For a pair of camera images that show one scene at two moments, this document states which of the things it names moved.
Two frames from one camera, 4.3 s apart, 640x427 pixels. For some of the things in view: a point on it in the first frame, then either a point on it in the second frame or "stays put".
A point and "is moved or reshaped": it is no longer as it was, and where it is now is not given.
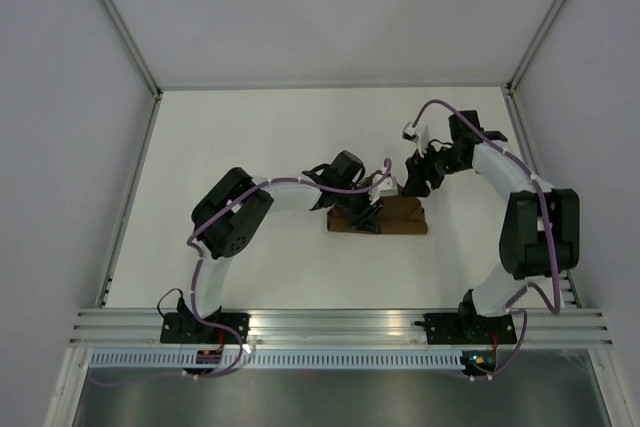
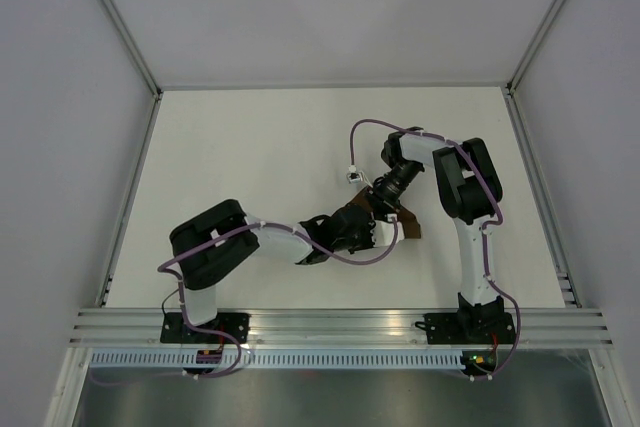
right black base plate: (468, 329) stays put
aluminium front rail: (341, 329) stays put
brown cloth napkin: (400, 215) is moved or reshaped
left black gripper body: (353, 202) to (362, 240)
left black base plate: (184, 328) stays put
